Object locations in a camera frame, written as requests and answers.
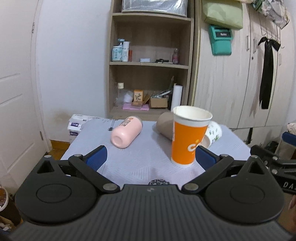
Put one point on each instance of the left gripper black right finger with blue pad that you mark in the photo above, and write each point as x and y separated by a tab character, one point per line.
243	192

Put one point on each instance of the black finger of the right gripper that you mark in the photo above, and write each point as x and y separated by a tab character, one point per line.
279	163

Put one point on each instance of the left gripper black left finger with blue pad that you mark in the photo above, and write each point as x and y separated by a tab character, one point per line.
58	192

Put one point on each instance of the orange and white paper cup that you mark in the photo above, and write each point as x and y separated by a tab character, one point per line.
189	127

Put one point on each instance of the white floral paper cup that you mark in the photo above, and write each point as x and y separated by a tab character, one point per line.
213	133

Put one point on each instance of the brown paper cup lying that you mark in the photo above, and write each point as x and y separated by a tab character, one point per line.
165	125

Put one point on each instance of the white door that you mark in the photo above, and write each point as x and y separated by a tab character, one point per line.
23	139

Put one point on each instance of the tissue pack white blue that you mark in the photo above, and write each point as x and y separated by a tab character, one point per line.
76	122

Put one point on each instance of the pink bottle lying down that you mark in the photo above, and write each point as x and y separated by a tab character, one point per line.
124	134

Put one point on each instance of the white tablecloth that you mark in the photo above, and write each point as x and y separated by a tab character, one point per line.
147	158

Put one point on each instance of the light wood wardrobe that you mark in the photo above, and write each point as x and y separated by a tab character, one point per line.
229	85

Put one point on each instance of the black ribbon bow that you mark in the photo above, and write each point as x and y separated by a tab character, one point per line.
267	71

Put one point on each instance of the pink flat box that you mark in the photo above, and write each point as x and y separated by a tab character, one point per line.
129	106

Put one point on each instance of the clear bottle beige cap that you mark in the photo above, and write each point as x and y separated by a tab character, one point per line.
120	93

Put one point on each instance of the white paper towel roll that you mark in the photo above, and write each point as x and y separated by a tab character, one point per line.
177	96

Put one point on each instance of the orange small box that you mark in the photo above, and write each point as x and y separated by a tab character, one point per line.
138	95

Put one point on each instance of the small cardboard box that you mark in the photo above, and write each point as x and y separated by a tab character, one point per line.
158	102

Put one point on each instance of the teal hanging pouch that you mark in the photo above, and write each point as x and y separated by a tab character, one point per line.
220	39

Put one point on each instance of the small pink bottle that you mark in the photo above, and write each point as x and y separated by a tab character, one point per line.
175	56

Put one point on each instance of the light blue pump bottle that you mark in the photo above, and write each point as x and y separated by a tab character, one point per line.
116	54

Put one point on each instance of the white tube bottle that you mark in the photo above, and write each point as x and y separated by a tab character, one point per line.
125	51

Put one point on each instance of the green paper bag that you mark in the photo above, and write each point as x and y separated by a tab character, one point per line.
228	14

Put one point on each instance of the wooden open shelf unit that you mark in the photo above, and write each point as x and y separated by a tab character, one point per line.
153	38

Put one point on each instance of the silver insulated bag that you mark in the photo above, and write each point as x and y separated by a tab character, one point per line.
171	7

